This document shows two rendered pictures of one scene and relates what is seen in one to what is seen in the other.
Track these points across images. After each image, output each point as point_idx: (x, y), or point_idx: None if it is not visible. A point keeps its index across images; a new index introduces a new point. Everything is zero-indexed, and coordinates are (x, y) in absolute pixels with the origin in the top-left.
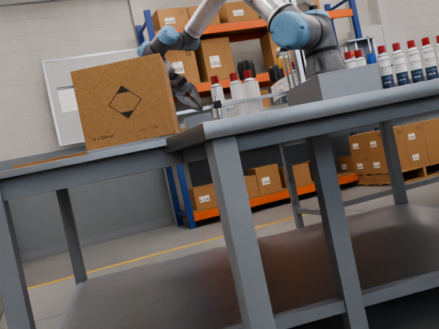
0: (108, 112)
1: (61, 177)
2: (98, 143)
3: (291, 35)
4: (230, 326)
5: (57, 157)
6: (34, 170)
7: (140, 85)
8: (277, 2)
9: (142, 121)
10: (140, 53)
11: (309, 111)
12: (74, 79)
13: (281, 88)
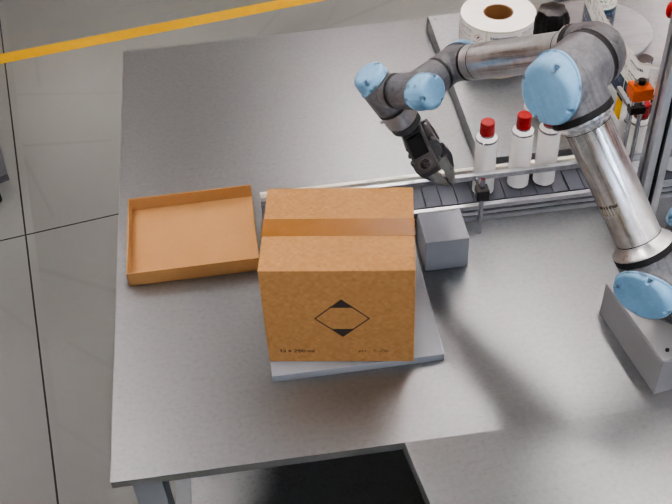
0: (311, 326)
1: None
2: (289, 355)
3: (646, 310)
4: None
5: (199, 265)
6: (213, 472)
7: (371, 304)
8: (645, 238)
9: (363, 342)
10: (363, 93)
11: None
12: (264, 281)
13: None
